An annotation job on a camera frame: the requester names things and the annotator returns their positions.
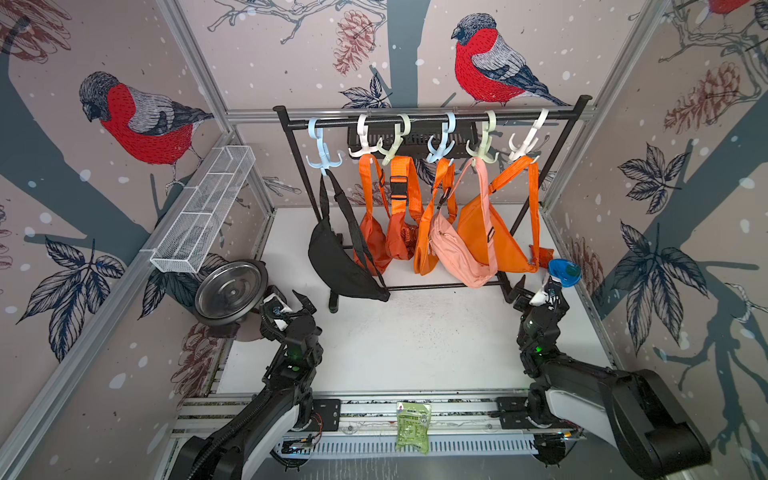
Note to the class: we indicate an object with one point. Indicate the black metal garment rack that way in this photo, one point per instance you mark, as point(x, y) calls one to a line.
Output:
point(572, 115)

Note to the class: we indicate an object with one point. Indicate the green snack packet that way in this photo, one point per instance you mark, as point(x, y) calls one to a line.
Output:
point(413, 422)

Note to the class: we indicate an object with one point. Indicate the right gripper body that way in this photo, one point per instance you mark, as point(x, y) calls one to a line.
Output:
point(524, 306)

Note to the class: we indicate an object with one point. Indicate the light blue hook left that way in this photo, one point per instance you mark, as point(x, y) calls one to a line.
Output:
point(326, 162)

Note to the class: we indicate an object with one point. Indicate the black waist bag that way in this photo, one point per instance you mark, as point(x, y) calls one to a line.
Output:
point(340, 272)

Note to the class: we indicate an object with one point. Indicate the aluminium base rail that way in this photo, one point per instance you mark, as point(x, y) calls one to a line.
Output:
point(359, 427)

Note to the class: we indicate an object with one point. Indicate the white hook left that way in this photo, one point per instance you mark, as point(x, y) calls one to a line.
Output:
point(362, 132)

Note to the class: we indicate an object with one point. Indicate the light blue hook right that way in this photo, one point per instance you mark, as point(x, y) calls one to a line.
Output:
point(443, 138)

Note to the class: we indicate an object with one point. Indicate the blue lid white bottle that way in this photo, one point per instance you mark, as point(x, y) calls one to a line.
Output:
point(563, 273)

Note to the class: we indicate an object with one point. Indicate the light green hook left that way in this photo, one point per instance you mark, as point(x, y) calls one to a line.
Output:
point(401, 130)

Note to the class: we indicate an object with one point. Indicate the light blue hook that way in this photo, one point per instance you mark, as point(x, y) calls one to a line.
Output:
point(326, 162)
point(443, 138)

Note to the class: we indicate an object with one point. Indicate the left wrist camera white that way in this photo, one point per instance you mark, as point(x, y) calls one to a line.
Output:
point(274, 311)

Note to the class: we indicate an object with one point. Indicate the light green hook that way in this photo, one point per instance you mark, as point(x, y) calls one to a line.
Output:
point(482, 150)
point(401, 130)

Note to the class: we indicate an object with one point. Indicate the rust orange backpack bag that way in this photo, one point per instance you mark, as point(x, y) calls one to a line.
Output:
point(374, 181)

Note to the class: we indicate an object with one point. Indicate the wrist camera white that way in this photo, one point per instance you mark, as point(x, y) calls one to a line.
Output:
point(548, 294)
point(274, 311)

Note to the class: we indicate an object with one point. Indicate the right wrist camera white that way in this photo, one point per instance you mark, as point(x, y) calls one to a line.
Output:
point(548, 294)

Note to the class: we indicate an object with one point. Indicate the orange crossbody bag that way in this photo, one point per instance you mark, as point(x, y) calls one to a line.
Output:
point(425, 258)

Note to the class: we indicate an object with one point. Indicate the orange sling bag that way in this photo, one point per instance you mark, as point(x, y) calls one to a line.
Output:
point(480, 224)

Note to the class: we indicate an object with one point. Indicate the dark orange bag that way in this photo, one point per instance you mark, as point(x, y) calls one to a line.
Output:
point(406, 209)

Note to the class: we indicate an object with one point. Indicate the light green hook right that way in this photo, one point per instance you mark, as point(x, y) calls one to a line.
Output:
point(482, 150)

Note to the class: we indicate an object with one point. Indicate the white hook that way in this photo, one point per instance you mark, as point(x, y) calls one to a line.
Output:
point(362, 132)
point(531, 139)

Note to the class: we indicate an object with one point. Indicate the white wire mesh basket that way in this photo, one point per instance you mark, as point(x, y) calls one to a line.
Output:
point(192, 234)

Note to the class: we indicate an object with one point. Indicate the white hook right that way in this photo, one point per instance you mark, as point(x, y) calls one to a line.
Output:
point(531, 139)

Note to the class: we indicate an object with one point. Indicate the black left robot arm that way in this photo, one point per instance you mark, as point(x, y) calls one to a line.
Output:
point(236, 450)

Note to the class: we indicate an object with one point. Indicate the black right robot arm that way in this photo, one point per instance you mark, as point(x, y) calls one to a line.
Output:
point(464, 340)

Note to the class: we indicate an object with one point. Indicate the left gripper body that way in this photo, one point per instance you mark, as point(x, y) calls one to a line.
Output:
point(275, 336)

